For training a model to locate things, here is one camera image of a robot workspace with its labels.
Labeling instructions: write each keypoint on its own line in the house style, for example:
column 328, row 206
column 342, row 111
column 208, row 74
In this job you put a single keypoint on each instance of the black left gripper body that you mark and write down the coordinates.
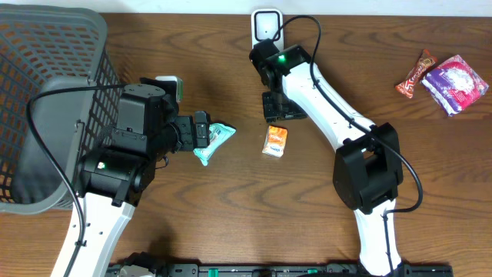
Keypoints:
column 201, row 129

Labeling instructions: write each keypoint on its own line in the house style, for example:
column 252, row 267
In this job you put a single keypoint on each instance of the grey plastic mesh basket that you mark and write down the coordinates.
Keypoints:
column 58, row 91

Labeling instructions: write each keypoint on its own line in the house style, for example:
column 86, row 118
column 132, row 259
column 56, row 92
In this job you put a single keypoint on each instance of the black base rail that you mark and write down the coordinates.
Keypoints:
column 193, row 270

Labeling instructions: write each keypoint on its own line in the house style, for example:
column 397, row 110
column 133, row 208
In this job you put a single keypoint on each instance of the mint green wipes packet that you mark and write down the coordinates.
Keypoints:
column 219, row 134

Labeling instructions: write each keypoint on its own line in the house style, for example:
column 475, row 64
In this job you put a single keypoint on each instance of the purple noodle packet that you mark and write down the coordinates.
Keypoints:
column 454, row 85

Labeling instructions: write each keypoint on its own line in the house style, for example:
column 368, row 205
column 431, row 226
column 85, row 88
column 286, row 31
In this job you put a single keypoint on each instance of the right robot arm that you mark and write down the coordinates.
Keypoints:
column 366, row 171

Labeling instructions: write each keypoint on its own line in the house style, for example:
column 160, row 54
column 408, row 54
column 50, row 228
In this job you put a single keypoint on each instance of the red orange snack sachet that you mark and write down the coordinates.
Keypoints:
column 425, row 62

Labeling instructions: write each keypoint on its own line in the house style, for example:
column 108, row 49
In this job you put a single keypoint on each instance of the small orange snack packet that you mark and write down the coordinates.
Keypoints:
column 275, row 141

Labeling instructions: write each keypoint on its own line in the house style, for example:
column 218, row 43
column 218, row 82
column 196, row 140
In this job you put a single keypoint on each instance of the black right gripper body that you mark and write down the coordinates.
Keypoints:
column 280, row 105

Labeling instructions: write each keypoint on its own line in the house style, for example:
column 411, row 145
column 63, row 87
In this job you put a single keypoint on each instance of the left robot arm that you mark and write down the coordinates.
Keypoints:
column 111, row 178

